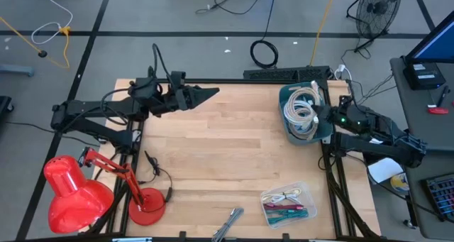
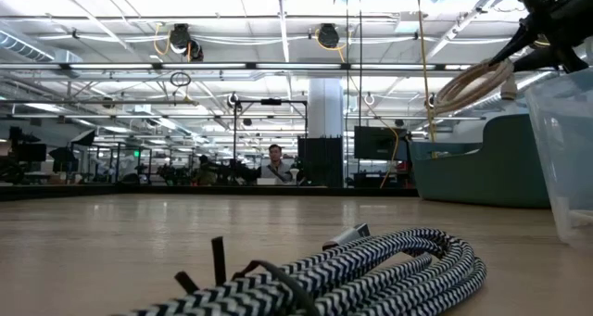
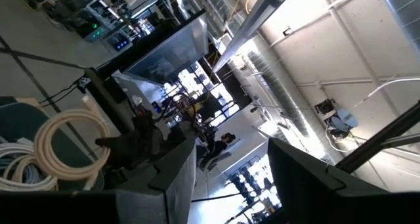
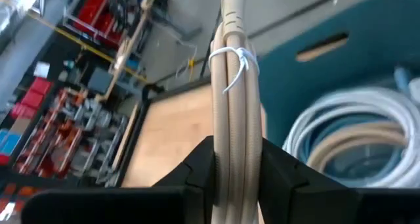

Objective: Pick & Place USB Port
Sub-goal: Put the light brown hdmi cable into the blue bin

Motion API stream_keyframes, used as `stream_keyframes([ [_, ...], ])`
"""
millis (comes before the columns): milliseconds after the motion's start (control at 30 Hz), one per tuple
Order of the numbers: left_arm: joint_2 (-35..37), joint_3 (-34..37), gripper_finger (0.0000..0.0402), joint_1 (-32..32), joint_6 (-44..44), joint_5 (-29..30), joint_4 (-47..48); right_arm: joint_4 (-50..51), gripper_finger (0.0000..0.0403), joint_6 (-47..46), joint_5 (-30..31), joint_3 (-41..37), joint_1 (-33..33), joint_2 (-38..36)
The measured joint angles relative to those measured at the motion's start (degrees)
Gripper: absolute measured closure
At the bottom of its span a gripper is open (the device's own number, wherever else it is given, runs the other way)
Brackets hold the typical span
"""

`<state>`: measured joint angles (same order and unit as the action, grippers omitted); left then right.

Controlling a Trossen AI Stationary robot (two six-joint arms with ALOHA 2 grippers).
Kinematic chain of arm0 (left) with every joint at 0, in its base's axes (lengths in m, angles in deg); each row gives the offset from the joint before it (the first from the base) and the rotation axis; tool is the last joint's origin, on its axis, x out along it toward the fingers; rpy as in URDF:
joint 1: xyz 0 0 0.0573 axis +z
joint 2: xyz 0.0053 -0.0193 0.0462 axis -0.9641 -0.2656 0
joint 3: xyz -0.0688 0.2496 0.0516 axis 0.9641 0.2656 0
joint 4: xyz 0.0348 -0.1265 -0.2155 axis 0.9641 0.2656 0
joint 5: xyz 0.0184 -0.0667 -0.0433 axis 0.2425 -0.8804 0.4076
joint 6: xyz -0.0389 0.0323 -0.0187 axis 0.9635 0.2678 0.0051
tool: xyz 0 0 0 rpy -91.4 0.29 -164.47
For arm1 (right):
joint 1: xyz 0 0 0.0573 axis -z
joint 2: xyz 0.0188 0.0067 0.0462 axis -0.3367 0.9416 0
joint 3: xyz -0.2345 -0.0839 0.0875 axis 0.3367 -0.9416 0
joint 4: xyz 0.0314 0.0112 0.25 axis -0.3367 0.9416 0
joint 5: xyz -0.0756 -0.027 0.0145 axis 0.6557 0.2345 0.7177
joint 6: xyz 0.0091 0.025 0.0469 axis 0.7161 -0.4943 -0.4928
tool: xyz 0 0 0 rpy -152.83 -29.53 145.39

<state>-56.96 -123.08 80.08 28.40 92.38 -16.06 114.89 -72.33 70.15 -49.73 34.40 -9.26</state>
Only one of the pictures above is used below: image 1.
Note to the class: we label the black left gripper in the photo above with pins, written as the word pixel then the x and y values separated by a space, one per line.
pixel 177 98

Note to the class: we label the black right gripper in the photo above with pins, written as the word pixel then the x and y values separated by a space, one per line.
pixel 342 112

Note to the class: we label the teal plastic bin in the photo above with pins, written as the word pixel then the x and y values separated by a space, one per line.
pixel 287 137

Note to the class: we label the clear plastic container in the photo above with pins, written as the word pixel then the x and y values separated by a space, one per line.
pixel 308 188

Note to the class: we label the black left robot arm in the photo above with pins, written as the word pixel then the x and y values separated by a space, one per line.
pixel 92 109

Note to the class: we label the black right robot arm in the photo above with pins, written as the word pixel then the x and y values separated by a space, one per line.
pixel 383 135

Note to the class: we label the black perforated power strip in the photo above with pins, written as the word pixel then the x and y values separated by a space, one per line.
pixel 283 72

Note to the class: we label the white paper sheet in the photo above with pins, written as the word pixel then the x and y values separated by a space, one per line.
pixel 384 169

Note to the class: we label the yellow and blue disc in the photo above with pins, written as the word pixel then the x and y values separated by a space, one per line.
pixel 399 183

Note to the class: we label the black mini computer box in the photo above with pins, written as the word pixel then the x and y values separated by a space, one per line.
pixel 423 79

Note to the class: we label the red desk object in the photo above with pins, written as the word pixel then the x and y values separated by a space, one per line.
pixel 438 110

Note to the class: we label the black floor fan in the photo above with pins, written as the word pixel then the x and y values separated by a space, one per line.
pixel 377 8

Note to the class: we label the dark pen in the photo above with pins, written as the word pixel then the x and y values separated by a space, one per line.
pixel 442 96

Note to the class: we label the grey desk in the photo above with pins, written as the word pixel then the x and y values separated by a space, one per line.
pixel 413 199
pixel 443 135

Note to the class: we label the computer monitor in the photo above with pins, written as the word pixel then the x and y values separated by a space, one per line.
pixel 438 43

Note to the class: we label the black keyboard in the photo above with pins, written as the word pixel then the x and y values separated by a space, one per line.
pixel 441 196

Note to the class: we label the red desk lamp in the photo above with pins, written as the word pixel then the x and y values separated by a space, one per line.
pixel 78 199

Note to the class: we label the black round floor plug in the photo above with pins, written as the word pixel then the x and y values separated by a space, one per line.
pixel 42 54

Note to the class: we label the grey furniture foot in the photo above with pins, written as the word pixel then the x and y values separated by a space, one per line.
pixel 16 71

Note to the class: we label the black furniture base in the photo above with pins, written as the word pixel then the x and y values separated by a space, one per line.
pixel 4 105

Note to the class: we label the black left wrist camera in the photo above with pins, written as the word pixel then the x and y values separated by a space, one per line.
pixel 178 77

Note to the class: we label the black metal table frame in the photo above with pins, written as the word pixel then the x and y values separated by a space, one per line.
pixel 230 81

